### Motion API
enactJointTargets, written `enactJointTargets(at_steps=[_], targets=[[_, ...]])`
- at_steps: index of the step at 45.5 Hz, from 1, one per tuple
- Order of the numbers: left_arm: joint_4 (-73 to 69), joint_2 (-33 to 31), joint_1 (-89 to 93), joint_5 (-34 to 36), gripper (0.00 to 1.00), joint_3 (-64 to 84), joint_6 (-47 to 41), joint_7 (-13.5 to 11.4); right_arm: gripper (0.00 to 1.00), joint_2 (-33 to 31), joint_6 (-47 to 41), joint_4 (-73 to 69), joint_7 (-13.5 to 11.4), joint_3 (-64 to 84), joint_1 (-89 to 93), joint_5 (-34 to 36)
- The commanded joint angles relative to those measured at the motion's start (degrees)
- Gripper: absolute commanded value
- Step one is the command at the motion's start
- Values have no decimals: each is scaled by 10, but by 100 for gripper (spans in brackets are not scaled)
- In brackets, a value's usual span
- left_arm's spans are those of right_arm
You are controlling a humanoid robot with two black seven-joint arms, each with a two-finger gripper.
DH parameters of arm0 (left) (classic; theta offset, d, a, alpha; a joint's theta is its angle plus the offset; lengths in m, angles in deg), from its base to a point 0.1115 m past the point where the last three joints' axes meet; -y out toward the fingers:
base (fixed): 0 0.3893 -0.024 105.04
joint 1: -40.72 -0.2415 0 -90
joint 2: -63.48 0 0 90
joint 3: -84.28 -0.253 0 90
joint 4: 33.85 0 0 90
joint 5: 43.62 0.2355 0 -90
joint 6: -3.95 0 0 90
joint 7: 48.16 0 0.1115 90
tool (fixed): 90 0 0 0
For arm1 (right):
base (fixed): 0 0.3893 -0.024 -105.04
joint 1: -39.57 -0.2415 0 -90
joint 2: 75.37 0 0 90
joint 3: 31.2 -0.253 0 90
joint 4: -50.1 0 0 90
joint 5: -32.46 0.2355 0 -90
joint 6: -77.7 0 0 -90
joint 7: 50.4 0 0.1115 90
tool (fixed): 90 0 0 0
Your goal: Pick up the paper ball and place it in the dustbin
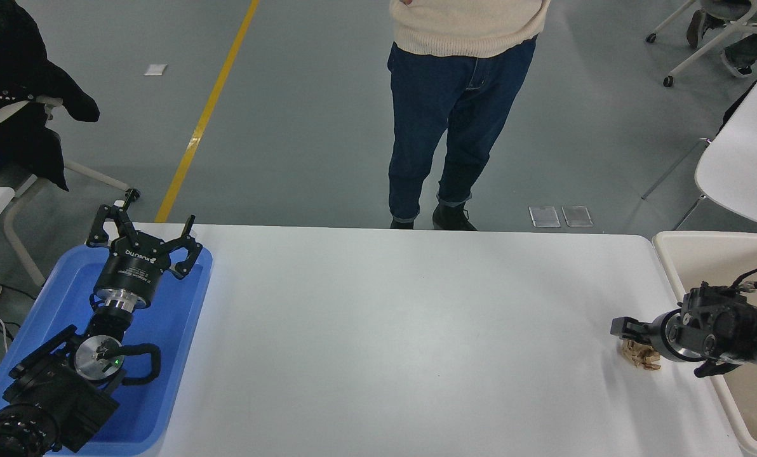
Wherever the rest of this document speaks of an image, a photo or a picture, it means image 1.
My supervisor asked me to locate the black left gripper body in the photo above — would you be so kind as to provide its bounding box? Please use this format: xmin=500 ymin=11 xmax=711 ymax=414
xmin=94 ymin=234 xmax=186 ymax=300

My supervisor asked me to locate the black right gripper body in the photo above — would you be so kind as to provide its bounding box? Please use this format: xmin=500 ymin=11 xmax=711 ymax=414
xmin=636 ymin=311 xmax=673 ymax=363

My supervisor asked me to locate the tan paper ball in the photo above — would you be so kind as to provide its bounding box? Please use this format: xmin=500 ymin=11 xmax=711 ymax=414
xmin=618 ymin=338 xmax=662 ymax=371

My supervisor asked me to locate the large pale bin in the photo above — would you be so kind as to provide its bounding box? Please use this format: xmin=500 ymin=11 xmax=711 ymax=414
xmin=653 ymin=231 xmax=757 ymax=457

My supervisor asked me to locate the blue plastic tray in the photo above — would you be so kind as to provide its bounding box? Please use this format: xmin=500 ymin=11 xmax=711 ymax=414
xmin=0 ymin=244 xmax=214 ymax=456

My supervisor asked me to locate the clear floor plate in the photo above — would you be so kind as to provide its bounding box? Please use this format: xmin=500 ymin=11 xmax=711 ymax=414
xmin=562 ymin=206 xmax=594 ymax=228
xmin=529 ymin=206 xmax=562 ymax=229

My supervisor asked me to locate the seated person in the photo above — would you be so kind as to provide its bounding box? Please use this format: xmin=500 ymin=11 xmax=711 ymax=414
xmin=0 ymin=0 xmax=101 ymax=191

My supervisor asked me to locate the white round table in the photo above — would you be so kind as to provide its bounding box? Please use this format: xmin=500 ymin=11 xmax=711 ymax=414
xmin=642 ymin=48 xmax=757 ymax=233

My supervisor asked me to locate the white wheeled office chair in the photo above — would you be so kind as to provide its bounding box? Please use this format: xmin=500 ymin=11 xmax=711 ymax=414
xmin=645 ymin=0 xmax=757 ymax=88

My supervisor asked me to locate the standing person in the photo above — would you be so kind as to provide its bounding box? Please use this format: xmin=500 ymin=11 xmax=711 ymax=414
xmin=387 ymin=0 xmax=552 ymax=231

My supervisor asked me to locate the person on office chair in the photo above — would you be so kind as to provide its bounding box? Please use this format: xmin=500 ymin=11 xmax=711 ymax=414
xmin=687 ymin=0 xmax=757 ymax=78

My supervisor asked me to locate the white frame chair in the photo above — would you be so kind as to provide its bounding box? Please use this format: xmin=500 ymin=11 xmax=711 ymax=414
xmin=0 ymin=95 xmax=142 ymax=288

